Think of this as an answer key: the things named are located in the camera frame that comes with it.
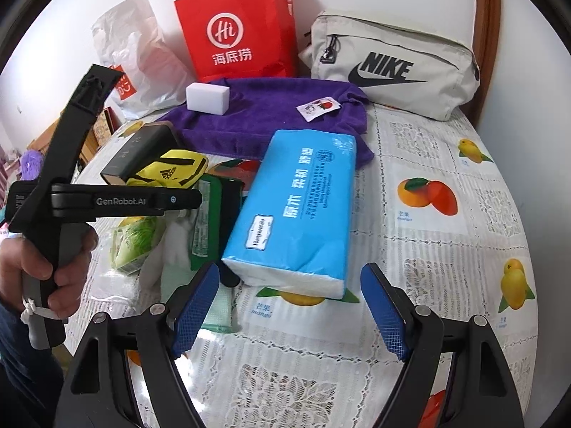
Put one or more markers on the fruit print tablecloth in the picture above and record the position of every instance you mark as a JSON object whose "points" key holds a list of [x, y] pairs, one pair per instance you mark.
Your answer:
{"points": [[446, 276]]}

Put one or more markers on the purple towel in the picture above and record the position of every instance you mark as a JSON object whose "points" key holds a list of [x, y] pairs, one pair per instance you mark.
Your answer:
{"points": [[267, 111]]}

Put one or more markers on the brown cardboard box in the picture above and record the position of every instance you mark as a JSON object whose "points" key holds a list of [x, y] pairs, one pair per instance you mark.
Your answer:
{"points": [[106, 127]]}

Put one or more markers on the person's left forearm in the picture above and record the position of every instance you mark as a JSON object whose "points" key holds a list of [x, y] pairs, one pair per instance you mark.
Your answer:
{"points": [[22, 365]]}

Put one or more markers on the person's left hand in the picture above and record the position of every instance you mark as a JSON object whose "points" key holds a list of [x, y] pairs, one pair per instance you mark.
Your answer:
{"points": [[11, 267]]}

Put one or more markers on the blue tissue pack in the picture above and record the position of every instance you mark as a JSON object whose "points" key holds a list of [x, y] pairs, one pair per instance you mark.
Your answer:
{"points": [[294, 214]]}

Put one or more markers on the red paper bag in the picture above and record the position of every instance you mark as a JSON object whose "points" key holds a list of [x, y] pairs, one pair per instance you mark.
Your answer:
{"points": [[236, 31]]}

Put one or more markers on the white sponge block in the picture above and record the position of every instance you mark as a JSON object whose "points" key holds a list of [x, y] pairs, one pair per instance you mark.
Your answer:
{"points": [[207, 96]]}

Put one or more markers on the black rectangular box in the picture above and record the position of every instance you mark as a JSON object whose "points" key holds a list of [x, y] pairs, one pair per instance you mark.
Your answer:
{"points": [[136, 151]]}

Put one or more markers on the small green tissue packet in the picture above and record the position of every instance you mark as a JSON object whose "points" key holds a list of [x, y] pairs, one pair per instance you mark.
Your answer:
{"points": [[134, 243]]}

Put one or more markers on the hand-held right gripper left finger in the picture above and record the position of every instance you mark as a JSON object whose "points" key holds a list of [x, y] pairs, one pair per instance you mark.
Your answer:
{"points": [[198, 307]]}

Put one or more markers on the yellow black pouch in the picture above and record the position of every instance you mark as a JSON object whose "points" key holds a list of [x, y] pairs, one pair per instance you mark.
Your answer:
{"points": [[171, 169]]}

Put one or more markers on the white plastic bag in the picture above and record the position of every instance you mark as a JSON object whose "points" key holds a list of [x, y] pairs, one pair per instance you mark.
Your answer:
{"points": [[138, 67]]}

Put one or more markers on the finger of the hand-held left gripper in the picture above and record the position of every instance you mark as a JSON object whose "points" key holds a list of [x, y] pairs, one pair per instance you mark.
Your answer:
{"points": [[187, 199]]}

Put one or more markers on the brown wooden frame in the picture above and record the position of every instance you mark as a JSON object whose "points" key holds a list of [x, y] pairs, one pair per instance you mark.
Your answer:
{"points": [[486, 31]]}

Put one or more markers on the green wet wipe pack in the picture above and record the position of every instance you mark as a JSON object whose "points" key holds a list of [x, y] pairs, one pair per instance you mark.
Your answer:
{"points": [[209, 218]]}

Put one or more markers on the small white printed packet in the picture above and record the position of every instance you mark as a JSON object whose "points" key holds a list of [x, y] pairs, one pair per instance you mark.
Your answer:
{"points": [[319, 108]]}

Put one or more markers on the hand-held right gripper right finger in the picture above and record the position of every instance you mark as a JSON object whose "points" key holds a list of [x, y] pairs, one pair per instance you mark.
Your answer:
{"points": [[383, 316]]}

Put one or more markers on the beige waist bag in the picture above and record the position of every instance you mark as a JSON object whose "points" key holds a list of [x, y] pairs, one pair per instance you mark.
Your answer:
{"points": [[392, 44]]}

